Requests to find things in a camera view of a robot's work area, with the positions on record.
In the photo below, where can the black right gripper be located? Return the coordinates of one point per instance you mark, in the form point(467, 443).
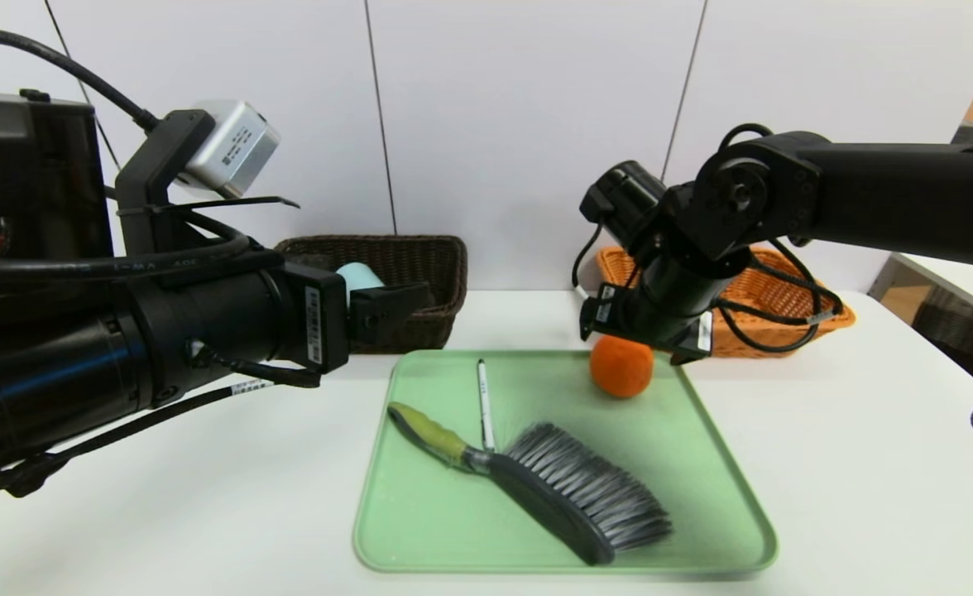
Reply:
point(648, 329)

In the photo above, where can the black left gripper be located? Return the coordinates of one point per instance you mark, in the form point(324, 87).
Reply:
point(322, 320)

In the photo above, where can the orange fruit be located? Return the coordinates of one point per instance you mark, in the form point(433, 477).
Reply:
point(621, 368)

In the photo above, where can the blue-grey plastic cup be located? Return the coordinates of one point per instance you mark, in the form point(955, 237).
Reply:
point(358, 277)

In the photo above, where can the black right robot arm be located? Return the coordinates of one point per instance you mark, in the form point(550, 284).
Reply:
point(908, 190)

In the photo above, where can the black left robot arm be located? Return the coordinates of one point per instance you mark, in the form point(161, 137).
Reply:
point(56, 372)

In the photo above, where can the dark brown wicker basket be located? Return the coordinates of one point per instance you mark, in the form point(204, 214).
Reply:
point(428, 265)

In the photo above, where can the orange wicker basket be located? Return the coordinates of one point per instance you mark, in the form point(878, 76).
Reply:
point(615, 266)

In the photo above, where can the white pen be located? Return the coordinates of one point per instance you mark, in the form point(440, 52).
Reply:
point(485, 406)

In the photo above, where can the light green plastic tray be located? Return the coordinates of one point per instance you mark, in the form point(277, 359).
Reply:
point(428, 513)

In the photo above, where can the white side table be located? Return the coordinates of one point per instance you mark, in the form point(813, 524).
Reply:
point(966, 290)

